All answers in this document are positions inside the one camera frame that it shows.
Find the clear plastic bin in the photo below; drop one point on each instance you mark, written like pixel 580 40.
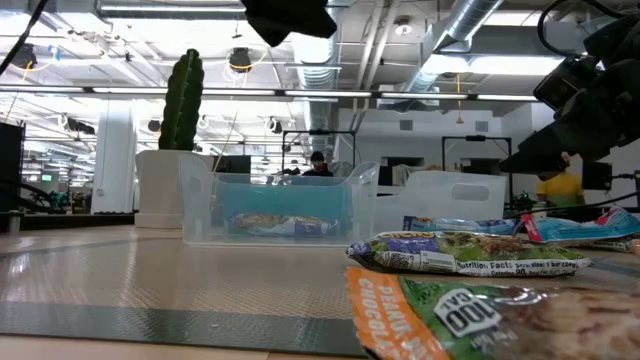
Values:
pixel 360 200
pixel 435 200

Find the silver ventilation duct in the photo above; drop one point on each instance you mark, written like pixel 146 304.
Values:
pixel 470 20
pixel 317 75

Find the green granola bar nutrition label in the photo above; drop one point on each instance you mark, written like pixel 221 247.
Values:
pixel 475 250

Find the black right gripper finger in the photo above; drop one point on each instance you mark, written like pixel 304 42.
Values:
pixel 540 155

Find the black monitor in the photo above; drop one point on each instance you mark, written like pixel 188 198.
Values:
pixel 235 164
pixel 480 166

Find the green granola bar orange end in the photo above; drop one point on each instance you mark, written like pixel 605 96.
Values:
pixel 450 320

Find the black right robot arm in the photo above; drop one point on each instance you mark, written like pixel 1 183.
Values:
pixel 617 40

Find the blue purple granola bar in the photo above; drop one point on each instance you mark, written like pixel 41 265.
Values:
pixel 280 225
pixel 460 226

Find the black box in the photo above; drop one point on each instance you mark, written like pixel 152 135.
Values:
pixel 597 176

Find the long ceiling light strip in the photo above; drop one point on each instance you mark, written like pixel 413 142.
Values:
pixel 325 93

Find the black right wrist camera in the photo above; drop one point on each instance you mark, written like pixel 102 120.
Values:
pixel 562 82

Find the blue granola bar red end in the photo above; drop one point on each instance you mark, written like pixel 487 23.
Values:
pixel 580 230

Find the green cactus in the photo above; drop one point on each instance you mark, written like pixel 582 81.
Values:
pixel 182 100

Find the person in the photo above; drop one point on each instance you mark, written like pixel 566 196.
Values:
pixel 317 171
pixel 560 190

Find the black metal frame stand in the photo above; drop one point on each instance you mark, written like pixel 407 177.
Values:
pixel 475 138
pixel 320 132

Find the black aluminium table frame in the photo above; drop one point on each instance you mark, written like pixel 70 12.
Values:
pixel 75 221

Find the white hexagonal planter pot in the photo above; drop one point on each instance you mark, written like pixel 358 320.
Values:
pixel 157 190

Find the black cabinet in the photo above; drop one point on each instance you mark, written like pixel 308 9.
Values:
pixel 11 170

